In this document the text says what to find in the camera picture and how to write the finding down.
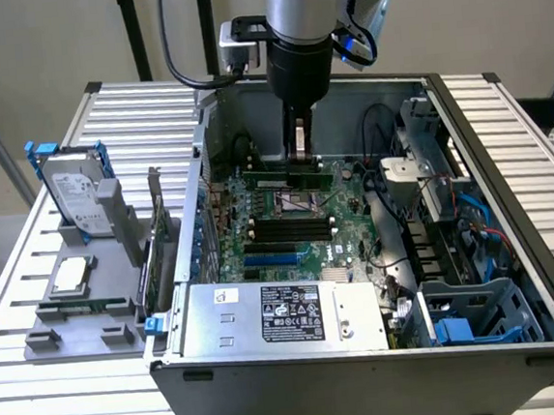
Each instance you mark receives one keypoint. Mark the blue case latch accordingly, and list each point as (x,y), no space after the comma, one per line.
(154,326)

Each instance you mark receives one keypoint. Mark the disk bay with blue latch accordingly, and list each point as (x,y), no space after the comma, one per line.
(484,306)

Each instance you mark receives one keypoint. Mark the silver chipset heatsink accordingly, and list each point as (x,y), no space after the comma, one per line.
(336,275)

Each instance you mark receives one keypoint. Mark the long black expansion slot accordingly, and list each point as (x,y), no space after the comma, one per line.
(268,248)

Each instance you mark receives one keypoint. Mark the silver CPU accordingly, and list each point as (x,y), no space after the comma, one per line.
(72,276)

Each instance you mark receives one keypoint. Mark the CPU socket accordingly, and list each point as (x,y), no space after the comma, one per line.
(296,202)

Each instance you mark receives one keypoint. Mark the grey metal drive cage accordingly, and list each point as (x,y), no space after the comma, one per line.
(421,141)

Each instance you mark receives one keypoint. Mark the green RAM stick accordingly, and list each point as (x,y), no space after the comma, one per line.
(86,305)
(265,178)

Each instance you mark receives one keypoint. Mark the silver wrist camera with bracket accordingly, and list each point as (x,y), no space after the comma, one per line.
(240,50)

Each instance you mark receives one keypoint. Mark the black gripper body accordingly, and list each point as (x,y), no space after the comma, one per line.
(300,72)

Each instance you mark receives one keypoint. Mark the grey parts rack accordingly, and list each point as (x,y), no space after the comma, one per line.
(85,341)

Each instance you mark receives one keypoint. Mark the green motherboard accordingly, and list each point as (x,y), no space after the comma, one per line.
(348,220)

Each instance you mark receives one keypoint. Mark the short black expansion slot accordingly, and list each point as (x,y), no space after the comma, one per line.
(251,274)

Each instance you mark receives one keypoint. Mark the hard disk in blue carrier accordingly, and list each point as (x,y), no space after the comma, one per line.
(74,191)

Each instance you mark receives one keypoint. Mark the black box on side table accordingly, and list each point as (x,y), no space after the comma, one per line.
(538,116)

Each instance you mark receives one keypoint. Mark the black RAM slot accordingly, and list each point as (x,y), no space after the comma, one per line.
(288,225)
(289,232)
(287,218)
(289,239)

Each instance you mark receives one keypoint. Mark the black stand pole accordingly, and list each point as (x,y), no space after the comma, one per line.
(134,30)
(206,24)

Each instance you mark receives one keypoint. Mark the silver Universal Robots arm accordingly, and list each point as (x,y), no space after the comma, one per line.
(303,6)

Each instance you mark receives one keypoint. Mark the grey power supply unit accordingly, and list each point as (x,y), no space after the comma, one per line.
(249,329)

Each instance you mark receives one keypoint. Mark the blue expansion slot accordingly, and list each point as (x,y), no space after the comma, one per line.
(268,259)

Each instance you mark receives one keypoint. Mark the open black PC case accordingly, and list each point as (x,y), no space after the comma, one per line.
(322,388)

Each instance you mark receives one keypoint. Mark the graphics card with metal bracket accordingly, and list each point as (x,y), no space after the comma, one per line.
(158,261)

